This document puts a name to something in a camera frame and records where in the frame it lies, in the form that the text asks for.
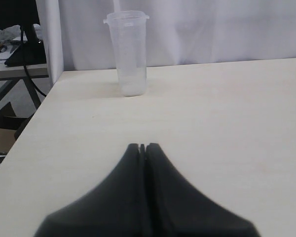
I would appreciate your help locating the clear plastic measuring cup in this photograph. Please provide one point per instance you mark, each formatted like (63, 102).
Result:
(128, 36)

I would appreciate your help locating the white backdrop curtain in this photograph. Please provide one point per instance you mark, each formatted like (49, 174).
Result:
(178, 31)

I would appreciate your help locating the grey side table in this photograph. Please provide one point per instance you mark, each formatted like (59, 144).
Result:
(10, 76)

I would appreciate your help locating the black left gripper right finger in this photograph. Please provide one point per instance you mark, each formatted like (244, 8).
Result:
(178, 209)

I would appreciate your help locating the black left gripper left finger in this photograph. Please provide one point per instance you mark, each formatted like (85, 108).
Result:
(115, 208)

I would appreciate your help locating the black monitor stand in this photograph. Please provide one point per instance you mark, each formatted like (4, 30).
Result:
(31, 50)

